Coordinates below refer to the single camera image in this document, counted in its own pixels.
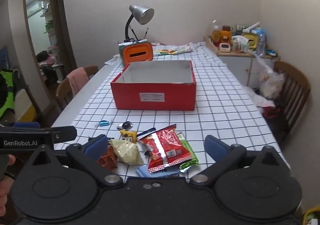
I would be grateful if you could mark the yellow tissue box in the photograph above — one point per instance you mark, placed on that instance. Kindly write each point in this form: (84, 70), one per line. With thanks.
(250, 39)

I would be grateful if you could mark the cream yellow quilted pad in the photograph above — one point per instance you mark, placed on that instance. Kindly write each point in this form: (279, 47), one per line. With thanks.
(23, 105)

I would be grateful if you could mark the colourful printed cloth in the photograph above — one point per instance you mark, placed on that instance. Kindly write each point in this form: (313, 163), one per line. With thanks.
(172, 50)

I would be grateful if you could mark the green black jacket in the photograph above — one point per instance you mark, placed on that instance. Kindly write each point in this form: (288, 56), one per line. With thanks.
(6, 95)

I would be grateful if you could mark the pale yellow snack packet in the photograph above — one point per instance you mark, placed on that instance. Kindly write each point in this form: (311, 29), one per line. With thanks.
(127, 151)

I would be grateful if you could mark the white kitchen timer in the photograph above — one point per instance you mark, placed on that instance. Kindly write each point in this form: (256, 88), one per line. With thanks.
(225, 47)

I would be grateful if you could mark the yellow green bag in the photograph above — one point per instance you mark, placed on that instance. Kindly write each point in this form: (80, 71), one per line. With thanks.
(312, 216)

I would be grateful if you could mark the wooden chair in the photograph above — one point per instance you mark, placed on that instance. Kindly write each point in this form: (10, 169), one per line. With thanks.
(295, 82)
(62, 92)

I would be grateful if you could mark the red snack packet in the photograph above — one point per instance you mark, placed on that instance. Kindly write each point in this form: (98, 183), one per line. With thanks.
(165, 147)

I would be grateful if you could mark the red bag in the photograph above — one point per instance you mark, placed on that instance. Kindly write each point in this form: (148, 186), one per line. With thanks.
(271, 112)

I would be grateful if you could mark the white crumpled cloth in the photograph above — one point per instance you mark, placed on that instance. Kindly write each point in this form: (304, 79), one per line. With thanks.
(260, 101)

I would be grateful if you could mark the silver foil guitar chocolate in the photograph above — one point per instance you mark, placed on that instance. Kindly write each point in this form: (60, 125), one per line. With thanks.
(125, 125)

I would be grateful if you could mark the orange thermos flask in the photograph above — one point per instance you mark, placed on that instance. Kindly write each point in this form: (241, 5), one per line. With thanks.
(226, 37)

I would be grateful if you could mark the white air conditioner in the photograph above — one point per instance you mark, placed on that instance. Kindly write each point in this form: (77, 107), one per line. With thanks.
(35, 9)

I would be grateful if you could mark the red cardboard box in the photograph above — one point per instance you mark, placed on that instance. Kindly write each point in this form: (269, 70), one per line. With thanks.
(130, 95)

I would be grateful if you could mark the brown door frame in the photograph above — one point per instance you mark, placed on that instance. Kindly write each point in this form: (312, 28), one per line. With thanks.
(60, 27)

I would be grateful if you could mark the person's left hand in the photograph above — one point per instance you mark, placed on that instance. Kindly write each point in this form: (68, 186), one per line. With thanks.
(3, 195)

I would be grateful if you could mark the copper foil snack packet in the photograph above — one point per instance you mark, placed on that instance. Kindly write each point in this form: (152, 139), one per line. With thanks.
(108, 160)

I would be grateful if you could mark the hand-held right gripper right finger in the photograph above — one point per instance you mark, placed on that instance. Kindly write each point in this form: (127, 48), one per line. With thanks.
(215, 146)

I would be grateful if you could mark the printed paper leaflet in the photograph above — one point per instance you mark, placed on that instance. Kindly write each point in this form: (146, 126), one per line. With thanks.
(113, 60)

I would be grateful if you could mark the glass jar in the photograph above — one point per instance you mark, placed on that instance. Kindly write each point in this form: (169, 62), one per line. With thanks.
(236, 47)

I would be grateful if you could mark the orange drink bottle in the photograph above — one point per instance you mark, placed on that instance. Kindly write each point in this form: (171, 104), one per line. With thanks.
(216, 36)

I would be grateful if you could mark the grey desk lamp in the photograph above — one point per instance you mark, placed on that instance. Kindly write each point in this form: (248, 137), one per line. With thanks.
(141, 12)

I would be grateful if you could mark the orange green tissue box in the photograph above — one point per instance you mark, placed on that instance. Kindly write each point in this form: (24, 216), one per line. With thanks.
(137, 55)

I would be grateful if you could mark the white cabinet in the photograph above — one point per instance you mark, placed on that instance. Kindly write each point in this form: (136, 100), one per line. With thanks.
(235, 70)

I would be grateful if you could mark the clear water bottle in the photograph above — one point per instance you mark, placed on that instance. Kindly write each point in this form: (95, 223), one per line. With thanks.
(260, 45)

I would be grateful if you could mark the light blue packet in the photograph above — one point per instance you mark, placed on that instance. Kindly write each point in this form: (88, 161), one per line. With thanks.
(143, 171)

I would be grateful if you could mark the pink towel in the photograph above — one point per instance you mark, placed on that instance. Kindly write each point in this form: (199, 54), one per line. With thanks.
(77, 82)

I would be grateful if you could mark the wooden desktop tray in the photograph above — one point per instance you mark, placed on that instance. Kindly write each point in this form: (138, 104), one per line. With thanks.
(211, 45)

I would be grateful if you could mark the blue candy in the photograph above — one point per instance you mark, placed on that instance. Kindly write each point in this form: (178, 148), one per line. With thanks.
(103, 123)

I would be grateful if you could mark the dark clothes pile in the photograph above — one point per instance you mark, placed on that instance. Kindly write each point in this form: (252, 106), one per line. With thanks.
(46, 57)

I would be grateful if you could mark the green snack packet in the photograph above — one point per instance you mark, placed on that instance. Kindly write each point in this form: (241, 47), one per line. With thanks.
(190, 162)

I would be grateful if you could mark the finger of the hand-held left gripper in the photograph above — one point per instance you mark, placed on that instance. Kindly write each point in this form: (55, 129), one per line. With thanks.
(26, 124)
(65, 134)

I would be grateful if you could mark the blue cushion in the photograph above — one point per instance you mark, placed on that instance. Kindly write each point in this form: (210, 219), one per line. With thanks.
(3, 57)

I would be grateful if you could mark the small blue toy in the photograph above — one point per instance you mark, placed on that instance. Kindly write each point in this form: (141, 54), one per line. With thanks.
(271, 52)

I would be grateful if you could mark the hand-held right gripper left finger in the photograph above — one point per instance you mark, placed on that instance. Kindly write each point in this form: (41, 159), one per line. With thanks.
(96, 146)

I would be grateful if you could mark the white blue snack packet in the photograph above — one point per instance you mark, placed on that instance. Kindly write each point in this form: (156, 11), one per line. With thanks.
(147, 132)

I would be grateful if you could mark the clear plastic bag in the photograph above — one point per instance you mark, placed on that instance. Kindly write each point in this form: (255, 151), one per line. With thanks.
(271, 82)

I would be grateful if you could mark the black white checked tablecloth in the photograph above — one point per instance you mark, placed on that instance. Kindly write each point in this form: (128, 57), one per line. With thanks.
(225, 115)

